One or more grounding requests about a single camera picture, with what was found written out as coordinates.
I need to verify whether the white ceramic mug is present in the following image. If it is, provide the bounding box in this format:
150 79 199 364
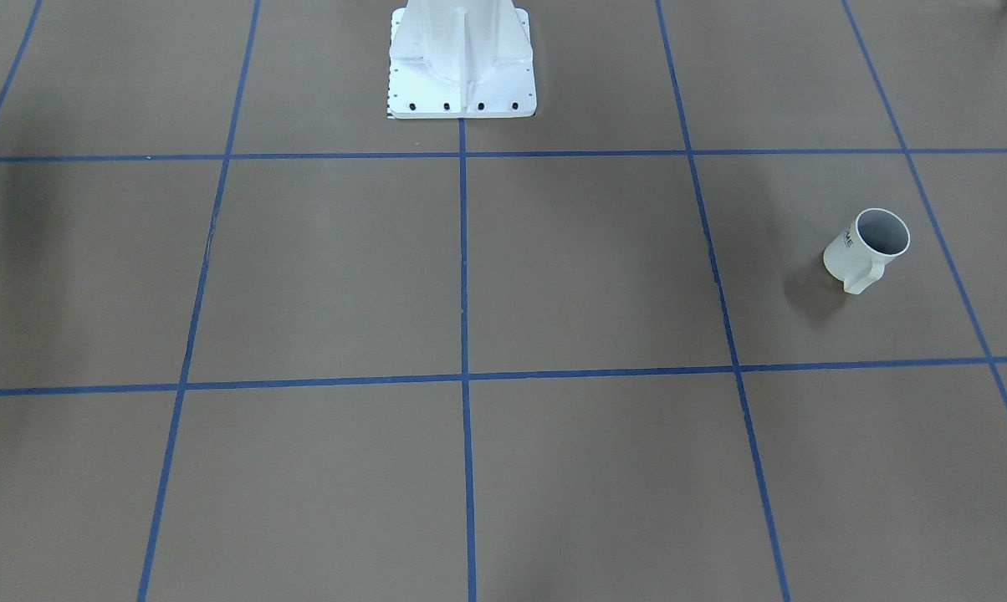
822 208 910 296

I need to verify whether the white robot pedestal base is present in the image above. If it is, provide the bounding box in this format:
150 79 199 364
386 1 538 120

